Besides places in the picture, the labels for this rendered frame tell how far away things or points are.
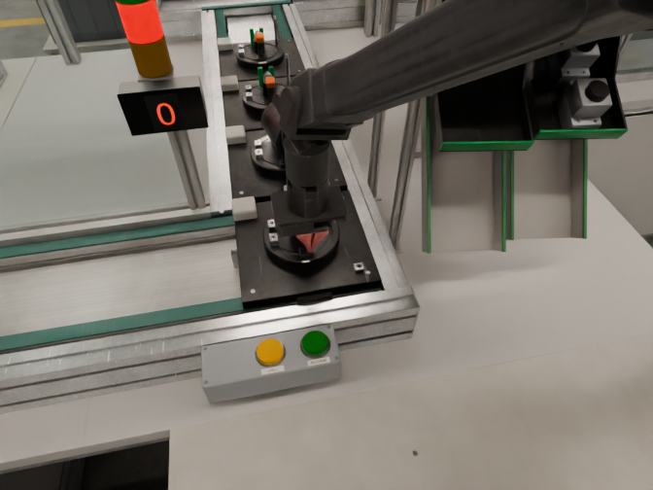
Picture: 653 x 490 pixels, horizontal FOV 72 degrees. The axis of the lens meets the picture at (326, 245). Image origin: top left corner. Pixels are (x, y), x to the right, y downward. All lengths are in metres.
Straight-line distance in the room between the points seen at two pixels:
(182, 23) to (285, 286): 1.29
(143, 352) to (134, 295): 0.16
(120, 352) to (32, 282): 0.29
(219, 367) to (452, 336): 0.42
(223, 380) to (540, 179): 0.64
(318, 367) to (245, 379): 0.11
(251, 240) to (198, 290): 0.13
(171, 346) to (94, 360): 0.11
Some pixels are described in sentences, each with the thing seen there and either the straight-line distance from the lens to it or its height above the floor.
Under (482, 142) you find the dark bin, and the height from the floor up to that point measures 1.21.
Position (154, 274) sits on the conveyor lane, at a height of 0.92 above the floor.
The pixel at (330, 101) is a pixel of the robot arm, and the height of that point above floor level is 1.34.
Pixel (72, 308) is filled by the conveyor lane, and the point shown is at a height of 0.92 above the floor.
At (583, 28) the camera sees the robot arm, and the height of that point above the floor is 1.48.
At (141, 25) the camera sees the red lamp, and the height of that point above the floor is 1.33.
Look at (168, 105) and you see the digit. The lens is 0.76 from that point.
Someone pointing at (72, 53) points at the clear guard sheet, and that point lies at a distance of 0.81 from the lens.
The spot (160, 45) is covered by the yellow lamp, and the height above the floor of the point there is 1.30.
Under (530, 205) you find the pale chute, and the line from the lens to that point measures 0.89.
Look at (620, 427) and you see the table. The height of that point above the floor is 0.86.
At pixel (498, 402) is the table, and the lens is 0.84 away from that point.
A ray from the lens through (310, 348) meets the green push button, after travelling 0.70.
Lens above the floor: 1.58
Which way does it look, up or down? 48 degrees down
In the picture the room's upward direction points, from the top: straight up
